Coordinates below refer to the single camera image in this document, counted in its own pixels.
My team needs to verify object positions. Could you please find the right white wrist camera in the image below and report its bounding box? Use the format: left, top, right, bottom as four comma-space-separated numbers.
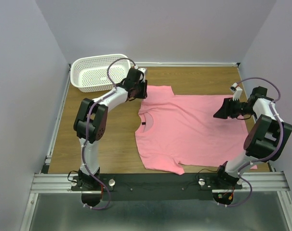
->
230, 82, 242, 101

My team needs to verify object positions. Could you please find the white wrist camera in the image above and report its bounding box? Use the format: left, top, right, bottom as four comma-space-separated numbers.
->
230, 82, 242, 101
137, 67, 147, 77

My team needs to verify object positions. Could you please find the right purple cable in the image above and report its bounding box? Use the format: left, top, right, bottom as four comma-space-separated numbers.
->
217, 77, 285, 208

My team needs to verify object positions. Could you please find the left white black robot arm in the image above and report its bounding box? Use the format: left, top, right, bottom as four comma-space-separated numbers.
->
72, 67, 147, 190

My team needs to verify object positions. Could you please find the white perforated plastic basket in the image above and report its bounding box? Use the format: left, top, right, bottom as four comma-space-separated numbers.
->
70, 54, 131, 93

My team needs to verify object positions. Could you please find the aluminium frame rail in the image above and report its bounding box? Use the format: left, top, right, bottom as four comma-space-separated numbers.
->
21, 171, 292, 231

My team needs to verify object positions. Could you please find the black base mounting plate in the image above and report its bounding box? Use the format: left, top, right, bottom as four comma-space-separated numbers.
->
70, 172, 242, 201

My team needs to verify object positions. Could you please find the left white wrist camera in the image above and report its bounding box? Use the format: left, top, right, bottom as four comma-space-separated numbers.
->
137, 67, 147, 77

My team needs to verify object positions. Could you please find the purple cable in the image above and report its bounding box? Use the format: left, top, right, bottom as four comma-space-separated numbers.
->
217, 77, 285, 208
80, 57, 139, 211

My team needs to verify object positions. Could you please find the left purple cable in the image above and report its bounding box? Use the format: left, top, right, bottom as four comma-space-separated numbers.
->
80, 57, 139, 211

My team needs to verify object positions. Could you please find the pink t shirt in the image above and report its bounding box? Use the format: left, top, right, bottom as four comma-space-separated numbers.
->
135, 86, 248, 175

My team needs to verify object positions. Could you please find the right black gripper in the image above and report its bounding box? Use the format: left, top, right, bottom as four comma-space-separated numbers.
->
212, 98, 256, 119

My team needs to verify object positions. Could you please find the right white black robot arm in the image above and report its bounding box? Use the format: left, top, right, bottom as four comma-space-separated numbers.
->
213, 86, 292, 189

